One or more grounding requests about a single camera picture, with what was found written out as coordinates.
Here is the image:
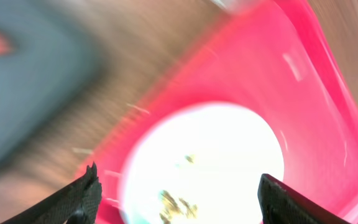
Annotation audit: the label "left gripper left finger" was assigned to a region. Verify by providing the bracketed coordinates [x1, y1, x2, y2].
[2, 164, 102, 224]

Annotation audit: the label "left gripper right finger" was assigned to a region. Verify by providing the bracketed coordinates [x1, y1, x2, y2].
[257, 174, 349, 224]

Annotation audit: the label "light blue plate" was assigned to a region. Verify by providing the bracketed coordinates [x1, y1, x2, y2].
[121, 103, 284, 223]

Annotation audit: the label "peanut shell scraps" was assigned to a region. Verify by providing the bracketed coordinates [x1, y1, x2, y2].
[159, 154, 198, 224]

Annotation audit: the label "grey dishwasher rack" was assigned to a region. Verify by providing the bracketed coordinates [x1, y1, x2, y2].
[0, 0, 102, 162]

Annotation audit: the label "red serving tray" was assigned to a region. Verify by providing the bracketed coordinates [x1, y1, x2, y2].
[87, 1, 358, 223]

